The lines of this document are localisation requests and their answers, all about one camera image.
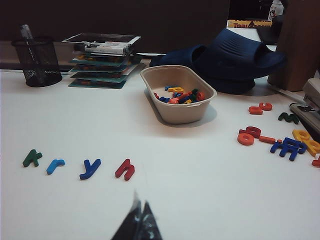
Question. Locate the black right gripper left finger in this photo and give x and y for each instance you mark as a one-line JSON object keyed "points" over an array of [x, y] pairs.
{"points": [[130, 225]]}

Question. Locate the teal puzzle card box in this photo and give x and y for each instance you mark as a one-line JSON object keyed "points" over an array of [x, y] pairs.
{"points": [[100, 60], [95, 84], [105, 68], [100, 76]]}

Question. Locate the red letter i magnet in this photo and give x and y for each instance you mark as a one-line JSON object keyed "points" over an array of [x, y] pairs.
{"points": [[267, 139]]}

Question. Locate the yellow Toblerone box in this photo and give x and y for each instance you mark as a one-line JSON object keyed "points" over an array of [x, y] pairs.
{"points": [[245, 24]]}

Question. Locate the brown desk partition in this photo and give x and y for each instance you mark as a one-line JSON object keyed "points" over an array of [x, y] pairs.
{"points": [[112, 22]]}

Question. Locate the beige pulp tray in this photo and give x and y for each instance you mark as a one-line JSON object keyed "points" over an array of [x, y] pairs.
{"points": [[180, 113]]}

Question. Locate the white bottle with red label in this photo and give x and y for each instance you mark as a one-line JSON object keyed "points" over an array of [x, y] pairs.
{"points": [[273, 10]]}

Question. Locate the red letter h magnet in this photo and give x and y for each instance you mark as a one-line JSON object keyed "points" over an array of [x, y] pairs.
{"points": [[121, 170]]}

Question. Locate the blue letter y magnet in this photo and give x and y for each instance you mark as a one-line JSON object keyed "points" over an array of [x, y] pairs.
{"points": [[88, 171]]}

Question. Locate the orange letter o magnet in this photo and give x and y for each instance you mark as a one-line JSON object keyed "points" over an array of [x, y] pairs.
{"points": [[242, 140]]}

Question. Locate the green letter k magnet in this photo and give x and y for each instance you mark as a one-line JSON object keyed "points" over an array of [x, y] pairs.
{"points": [[31, 157]]}

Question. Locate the red letter b magnet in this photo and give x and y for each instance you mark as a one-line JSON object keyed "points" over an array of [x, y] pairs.
{"points": [[250, 130]]}

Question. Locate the clear plastic case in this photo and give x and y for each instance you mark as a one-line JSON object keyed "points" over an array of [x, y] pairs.
{"points": [[100, 37]]}

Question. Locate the white marker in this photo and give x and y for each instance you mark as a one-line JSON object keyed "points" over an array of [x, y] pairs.
{"points": [[105, 48]]}

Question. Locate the black mesh pen holder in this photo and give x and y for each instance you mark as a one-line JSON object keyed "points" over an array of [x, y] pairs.
{"points": [[37, 67]]}

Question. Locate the green letter m magnet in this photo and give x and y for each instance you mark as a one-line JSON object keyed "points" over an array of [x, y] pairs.
{"points": [[287, 117]]}

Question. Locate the beige grey stapler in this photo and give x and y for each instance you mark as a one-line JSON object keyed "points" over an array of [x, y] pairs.
{"points": [[311, 92]]}

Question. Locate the blue letter m magnet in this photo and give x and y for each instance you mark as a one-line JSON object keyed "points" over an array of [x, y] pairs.
{"points": [[277, 147]]}

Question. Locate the orange letter c magnet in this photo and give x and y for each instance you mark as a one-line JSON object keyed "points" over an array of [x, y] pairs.
{"points": [[267, 106]]}

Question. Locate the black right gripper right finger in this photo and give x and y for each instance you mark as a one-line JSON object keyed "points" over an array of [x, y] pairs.
{"points": [[150, 227]]}

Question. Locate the brown wooden box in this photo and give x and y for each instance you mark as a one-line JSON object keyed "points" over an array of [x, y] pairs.
{"points": [[297, 45]]}

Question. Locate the yellow letter magnet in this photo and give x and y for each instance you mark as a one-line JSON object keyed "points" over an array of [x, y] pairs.
{"points": [[176, 89], [313, 148], [298, 133]]}

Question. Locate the orange letter n magnet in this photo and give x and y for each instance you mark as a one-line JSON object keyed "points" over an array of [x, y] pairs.
{"points": [[255, 110]]}

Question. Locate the light blue letter r magnet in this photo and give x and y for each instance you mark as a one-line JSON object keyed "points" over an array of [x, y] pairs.
{"points": [[53, 166]]}

